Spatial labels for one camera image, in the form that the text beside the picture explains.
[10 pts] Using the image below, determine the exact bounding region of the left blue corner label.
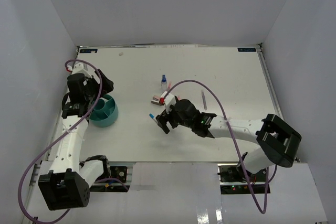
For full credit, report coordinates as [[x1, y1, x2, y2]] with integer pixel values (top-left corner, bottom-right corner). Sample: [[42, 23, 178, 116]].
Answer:
[[79, 49, 98, 54]]

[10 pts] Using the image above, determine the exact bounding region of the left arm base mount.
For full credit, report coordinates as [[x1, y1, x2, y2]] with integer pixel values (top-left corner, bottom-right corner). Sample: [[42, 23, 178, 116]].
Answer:
[[90, 166, 133, 193]]

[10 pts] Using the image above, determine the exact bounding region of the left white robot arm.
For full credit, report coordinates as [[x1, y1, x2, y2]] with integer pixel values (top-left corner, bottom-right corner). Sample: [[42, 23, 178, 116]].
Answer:
[[38, 69, 113, 211]]

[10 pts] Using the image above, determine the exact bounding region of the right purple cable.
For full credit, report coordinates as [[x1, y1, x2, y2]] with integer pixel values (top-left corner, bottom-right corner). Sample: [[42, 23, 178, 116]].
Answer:
[[165, 79, 278, 214]]

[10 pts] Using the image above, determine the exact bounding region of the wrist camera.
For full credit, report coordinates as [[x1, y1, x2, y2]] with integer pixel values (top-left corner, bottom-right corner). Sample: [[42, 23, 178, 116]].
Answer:
[[66, 62, 90, 77], [159, 91, 178, 114]]

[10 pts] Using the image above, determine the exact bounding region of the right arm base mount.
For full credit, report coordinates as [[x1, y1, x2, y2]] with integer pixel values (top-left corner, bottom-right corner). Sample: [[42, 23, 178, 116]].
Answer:
[[217, 164, 266, 195]]

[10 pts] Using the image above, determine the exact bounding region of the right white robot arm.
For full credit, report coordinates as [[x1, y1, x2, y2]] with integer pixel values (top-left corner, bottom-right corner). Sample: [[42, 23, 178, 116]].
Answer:
[[155, 99, 302, 182]]

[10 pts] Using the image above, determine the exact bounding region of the blue cap spray bottle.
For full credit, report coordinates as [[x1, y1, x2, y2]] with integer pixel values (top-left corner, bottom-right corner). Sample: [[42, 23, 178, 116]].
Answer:
[[161, 74, 167, 92]]

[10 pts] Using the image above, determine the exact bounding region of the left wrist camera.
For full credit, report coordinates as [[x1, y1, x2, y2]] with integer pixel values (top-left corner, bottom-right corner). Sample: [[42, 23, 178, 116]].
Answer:
[[66, 62, 90, 77]]

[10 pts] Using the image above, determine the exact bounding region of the teal round desk organizer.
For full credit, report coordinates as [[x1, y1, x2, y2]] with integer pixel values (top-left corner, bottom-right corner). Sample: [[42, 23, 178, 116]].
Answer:
[[89, 94, 119, 127]]

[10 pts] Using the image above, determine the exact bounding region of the blue corner label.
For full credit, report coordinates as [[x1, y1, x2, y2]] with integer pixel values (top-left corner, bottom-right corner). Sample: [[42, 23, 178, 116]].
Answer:
[[237, 47, 256, 52], [79, 49, 98, 54]]

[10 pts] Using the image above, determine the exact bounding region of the blue cap marker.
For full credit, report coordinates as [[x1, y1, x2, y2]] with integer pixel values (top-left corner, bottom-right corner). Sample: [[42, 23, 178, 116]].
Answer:
[[149, 113, 158, 124]]

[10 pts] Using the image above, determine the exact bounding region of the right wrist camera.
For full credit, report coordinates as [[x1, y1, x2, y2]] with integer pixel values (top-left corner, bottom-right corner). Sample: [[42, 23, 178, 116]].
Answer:
[[159, 91, 178, 114]]

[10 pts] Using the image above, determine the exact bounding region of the right blue corner label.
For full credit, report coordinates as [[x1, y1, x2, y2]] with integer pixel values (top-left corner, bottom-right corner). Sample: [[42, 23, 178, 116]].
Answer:
[[237, 47, 256, 52]]

